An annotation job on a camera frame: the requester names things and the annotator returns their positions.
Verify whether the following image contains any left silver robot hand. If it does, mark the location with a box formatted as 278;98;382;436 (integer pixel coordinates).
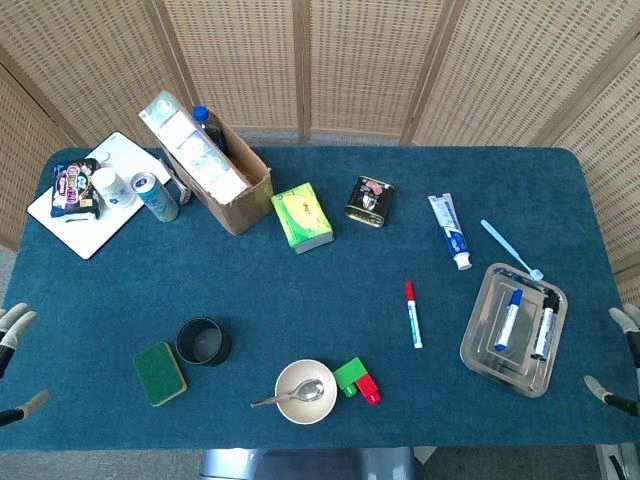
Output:
0;302;51;429

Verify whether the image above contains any beige bowl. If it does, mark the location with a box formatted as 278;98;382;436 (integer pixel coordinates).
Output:
274;358;339;426

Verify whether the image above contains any green toy block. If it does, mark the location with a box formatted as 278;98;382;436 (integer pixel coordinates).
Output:
333;356;370;398

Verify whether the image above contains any black rectangular food tin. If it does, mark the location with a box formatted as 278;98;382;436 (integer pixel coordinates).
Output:
343;175;396;229

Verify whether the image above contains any wicker folding screen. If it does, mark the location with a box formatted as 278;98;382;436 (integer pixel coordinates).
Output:
0;0;640;281

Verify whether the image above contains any dark printed snack packet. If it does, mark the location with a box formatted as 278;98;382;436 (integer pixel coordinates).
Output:
49;158;104;220

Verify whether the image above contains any stainless steel tray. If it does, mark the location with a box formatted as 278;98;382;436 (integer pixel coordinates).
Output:
459;263;569;399

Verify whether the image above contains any red capped white marker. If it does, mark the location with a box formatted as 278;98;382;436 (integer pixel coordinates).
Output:
404;280;425;350

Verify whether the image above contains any red toy block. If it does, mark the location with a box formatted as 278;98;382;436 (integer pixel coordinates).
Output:
354;372;383;406

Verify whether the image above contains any green scouring sponge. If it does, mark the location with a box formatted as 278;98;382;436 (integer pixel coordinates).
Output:
132;340;189;408

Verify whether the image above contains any black capped marker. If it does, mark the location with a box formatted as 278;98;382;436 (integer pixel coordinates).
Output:
530;294;560;361

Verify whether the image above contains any blue capped marker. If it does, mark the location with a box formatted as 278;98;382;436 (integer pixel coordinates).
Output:
493;288;524;353

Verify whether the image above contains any metal spoon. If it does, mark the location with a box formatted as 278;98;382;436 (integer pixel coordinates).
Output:
250;378;326;410

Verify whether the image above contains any light blue toothbrush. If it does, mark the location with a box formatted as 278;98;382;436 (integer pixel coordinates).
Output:
480;219;545;281

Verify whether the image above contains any black round cup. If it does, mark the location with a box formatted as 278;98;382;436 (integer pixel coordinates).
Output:
175;317;233;368

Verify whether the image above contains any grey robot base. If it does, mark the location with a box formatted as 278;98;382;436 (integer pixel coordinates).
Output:
199;447;417;480

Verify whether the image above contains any pastel tissue multipack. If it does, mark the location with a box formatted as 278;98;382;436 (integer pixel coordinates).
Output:
138;90;251;205

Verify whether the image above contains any brown cardboard box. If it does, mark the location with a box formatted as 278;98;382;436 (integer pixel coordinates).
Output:
159;117;275;236

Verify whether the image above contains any white cup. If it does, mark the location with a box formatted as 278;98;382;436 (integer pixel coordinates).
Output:
90;167;139;210

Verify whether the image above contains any green tissue box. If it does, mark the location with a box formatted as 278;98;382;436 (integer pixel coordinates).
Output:
270;182;335;255

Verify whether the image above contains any white flat board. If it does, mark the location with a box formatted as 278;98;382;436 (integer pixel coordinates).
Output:
25;130;174;261

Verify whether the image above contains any white blue toothpaste tube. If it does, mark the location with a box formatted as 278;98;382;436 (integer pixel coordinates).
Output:
427;193;474;272

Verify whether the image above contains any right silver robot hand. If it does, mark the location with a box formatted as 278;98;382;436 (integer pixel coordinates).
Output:
583;303;640;419

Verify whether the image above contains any cola bottle blue cap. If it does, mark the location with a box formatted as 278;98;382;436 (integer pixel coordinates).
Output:
192;104;230;156

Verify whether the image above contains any light blue drink can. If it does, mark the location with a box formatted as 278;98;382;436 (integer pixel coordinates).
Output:
130;171;180;224

